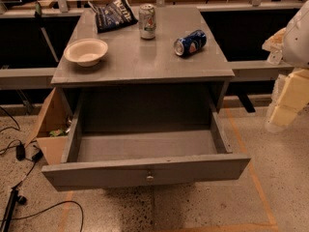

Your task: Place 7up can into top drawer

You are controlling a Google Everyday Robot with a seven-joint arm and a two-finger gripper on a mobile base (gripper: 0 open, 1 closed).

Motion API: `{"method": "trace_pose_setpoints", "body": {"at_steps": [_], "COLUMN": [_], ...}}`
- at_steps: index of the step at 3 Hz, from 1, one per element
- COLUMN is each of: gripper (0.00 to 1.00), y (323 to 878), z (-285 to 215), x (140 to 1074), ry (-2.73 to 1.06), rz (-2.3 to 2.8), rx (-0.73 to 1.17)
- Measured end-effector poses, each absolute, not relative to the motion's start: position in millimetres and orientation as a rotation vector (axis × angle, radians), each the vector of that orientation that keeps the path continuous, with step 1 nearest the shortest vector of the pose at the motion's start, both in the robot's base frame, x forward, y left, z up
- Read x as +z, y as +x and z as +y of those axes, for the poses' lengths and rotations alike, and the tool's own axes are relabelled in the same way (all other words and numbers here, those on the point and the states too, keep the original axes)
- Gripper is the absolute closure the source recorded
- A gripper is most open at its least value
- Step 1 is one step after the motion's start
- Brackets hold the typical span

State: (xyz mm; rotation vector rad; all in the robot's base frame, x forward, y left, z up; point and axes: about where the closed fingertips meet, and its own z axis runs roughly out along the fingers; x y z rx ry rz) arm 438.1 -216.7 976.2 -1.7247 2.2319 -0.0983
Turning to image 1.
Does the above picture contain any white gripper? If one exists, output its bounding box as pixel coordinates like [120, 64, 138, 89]
[262, 28, 309, 132]

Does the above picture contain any silver green 7up can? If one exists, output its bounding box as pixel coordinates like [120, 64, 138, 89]
[139, 4, 156, 40]

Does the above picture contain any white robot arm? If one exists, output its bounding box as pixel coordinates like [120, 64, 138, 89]
[262, 1, 309, 132]

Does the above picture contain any blue pepsi can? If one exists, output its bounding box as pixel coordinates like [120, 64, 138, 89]
[174, 30, 207, 56]

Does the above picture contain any grey open top drawer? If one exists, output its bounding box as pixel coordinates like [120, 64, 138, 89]
[42, 91, 250, 190]

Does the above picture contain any grey cabinet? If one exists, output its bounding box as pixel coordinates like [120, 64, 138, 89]
[52, 6, 234, 134]

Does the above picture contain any dark blue chip bag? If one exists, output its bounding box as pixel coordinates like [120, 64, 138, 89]
[88, 0, 138, 33]

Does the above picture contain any white bowl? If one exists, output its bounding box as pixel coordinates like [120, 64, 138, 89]
[64, 39, 108, 67]

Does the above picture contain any cardboard box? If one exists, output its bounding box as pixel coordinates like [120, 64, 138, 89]
[25, 88, 72, 164]

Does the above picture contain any black power adapter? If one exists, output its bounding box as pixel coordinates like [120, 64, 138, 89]
[15, 144, 25, 160]

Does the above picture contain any black tripod leg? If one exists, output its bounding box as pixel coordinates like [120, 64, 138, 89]
[0, 188, 27, 232]

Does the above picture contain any black floor cable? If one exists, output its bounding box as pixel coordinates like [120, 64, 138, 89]
[0, 200, 85, 232]

